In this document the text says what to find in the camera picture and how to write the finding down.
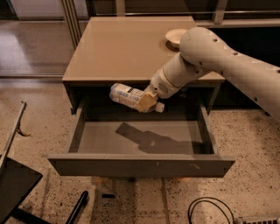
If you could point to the black panel with metal frame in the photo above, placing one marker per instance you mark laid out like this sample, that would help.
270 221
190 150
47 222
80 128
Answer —
16 180

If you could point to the blue labelled plastic bottle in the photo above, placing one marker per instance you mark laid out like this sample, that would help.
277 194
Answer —
128 96

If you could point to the black chair base leg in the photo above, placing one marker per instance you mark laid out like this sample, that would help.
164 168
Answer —
80 204

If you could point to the white shallow bowl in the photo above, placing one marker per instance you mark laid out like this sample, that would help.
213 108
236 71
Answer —
174 36

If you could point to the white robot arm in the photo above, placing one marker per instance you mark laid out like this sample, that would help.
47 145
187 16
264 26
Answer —
200 52

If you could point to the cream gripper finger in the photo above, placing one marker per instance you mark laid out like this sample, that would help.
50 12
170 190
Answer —
147 102

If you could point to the grey drawer cabinet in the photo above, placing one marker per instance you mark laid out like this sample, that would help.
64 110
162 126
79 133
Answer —
126 50

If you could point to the open grey top drawer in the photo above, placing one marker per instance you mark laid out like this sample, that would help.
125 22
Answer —
113 141

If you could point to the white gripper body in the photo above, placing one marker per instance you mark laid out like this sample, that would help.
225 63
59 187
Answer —
160 85

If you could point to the white floor vent grille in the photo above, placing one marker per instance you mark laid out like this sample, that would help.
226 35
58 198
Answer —
257 220

